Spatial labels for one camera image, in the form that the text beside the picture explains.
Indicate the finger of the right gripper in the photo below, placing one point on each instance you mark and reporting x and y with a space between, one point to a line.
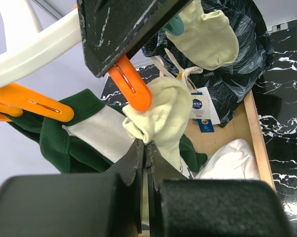
112 29

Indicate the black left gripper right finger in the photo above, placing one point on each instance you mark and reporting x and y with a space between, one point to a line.
179 207

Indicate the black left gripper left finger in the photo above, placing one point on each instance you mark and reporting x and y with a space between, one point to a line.
104 204

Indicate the orange clothespin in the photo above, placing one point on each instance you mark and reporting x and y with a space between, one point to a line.
131 84
32 101

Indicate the cream sock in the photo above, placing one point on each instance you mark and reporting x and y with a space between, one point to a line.
160 116
208 39

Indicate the white round clip hanger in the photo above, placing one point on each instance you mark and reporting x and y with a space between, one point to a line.
29 46

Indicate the teal clothespin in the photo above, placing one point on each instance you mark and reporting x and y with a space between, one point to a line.
175 26

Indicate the green garment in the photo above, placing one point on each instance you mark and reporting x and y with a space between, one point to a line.
64 138

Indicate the white printed t-shirt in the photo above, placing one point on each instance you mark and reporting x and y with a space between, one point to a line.
123 218

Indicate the NASA hang tag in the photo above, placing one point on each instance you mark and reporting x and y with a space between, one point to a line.
203 110

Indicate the dark patterned garment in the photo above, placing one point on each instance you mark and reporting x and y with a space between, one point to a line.
227 85

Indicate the wooden hanging rack frame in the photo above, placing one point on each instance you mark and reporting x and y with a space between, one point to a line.
226 156

